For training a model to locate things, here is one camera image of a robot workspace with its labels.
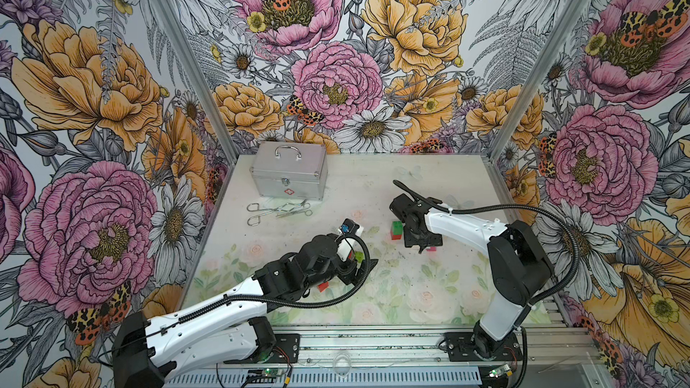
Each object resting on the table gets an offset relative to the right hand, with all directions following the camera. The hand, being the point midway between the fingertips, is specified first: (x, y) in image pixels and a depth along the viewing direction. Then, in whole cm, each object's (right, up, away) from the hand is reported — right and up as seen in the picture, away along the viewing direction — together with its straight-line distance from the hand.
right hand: (424, 246), depth 89 cm
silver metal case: (-45, +25, +7) cm, 52 cm away
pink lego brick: (+4, -2, +3) cm, 5 cm away
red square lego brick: (-32, -10, -7) cm, 34 cm away
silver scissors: (-42, +12, +16) cm, 47 cm away
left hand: (-21, +1, -16) cm, 27 cm away
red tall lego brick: (-7, +3, +8) cm, 11 cm away
